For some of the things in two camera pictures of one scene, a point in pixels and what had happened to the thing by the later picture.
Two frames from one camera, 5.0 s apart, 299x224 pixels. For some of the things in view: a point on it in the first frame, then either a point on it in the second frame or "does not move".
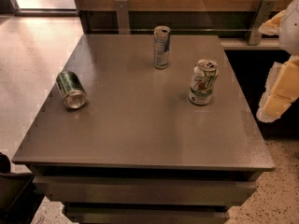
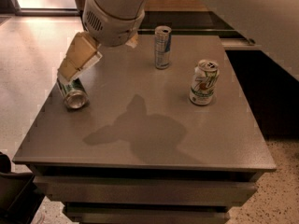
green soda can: [71, 89] does not move
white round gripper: [291, 28] -> [112, 29]
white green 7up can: [203, 80] does not move
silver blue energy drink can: [161, 46] does not move
